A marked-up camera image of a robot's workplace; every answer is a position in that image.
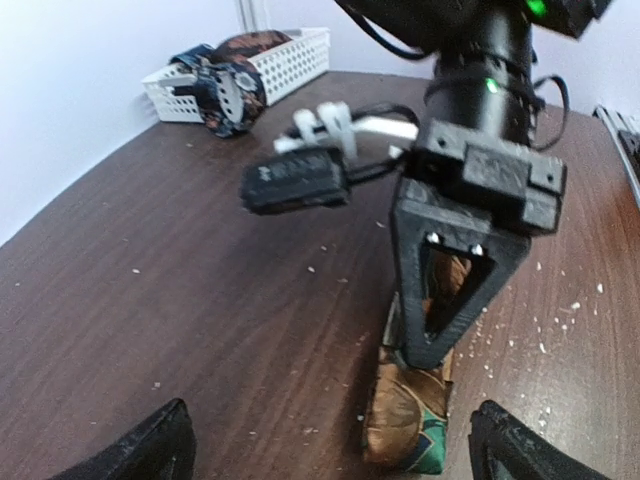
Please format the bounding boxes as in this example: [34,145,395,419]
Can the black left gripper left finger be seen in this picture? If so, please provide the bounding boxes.
[54,398,195,479]

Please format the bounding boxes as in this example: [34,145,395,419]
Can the brown green patterned tie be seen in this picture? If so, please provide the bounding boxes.
[360,249,476,474]

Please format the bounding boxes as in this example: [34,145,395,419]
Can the aluminium front rail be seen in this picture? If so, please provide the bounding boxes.
[593,105,639,205]

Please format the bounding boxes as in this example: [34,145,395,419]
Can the white perforated plastic basket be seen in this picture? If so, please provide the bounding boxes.
[142,28,330,137]

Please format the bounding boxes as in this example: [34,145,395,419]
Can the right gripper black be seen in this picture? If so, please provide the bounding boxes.
[391,120,567,368]

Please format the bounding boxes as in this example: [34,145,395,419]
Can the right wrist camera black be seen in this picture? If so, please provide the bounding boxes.
[239,102,421,216]

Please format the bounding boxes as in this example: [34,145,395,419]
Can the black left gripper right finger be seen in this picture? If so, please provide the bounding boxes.
[468,400,607,480]

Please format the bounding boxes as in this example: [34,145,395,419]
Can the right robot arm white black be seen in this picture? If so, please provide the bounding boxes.
[341,1,607,475]

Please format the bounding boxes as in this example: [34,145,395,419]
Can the brown patterned tie in basket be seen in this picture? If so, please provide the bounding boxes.
[211,30,292,64]

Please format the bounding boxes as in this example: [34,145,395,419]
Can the navy floral tie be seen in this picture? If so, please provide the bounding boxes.
[169,44,267,138]

